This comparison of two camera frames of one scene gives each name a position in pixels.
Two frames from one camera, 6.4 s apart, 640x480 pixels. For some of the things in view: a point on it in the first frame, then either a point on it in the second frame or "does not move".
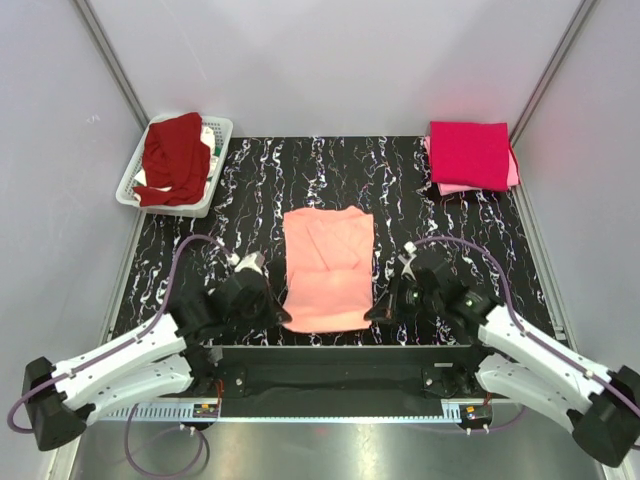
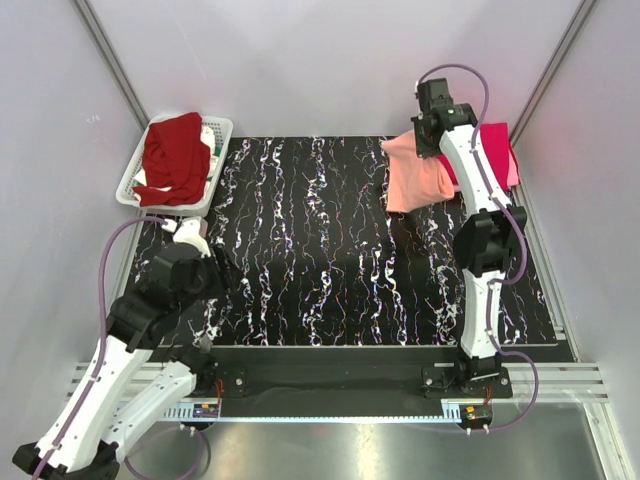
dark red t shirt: (175, 155) does not move
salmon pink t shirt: (328, 269) → (413, 181)
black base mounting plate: (333, 380) does not move
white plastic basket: (221, 129) does not move
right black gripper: (389, 305) → (423, 150)
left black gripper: (274, 314) → (222, 277)
